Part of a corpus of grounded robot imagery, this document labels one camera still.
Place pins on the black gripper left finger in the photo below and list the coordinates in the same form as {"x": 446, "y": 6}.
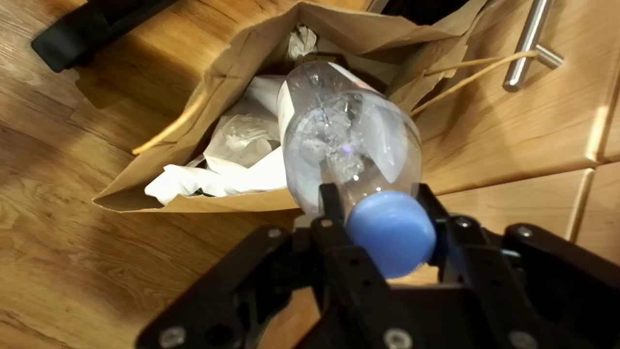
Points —
{"x": 214, "y": 291}

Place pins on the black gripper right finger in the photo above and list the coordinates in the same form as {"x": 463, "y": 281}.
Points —
{"x": 549, "y": 271}

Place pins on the clear water bottle blue cap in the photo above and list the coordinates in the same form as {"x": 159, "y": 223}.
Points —
{"x": 351, "y": 142}

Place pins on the wooden lower cabinets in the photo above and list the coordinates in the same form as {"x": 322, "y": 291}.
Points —
{"x": 535, "y": 142}

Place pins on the crumpled white paper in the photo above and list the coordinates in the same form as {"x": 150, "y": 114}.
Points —
{"x": 239, "y": 147}

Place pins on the brown paper bag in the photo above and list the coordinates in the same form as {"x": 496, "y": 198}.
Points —
{"x": 258, "y": 50}

